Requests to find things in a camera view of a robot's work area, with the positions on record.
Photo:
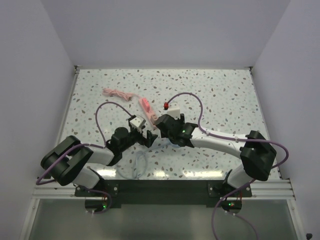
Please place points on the aluminium front rail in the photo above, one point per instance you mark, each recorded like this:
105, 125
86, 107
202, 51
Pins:
258, 190

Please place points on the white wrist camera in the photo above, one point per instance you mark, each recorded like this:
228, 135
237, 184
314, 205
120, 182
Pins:
172, 109
133, 121

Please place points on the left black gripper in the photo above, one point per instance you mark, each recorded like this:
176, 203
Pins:
147, 142

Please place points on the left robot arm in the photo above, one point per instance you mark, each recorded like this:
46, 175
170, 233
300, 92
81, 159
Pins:
65, 164

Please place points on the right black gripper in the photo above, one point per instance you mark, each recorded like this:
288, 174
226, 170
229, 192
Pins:
181, 121

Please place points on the pink brown plug adapter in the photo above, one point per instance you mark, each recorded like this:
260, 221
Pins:
154, 118

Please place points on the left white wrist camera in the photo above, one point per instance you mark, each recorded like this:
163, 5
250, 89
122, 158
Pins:
133, 121

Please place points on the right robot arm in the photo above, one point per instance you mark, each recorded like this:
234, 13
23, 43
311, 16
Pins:
256, 155

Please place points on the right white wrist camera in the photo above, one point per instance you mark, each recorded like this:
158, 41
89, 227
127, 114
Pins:
172, 109

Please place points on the blue round socket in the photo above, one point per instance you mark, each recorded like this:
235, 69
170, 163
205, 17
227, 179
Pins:
174, 145

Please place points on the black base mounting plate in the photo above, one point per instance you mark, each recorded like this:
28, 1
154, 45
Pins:
155, 192

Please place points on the pink power strip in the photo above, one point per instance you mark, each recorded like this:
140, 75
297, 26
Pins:
143, 103

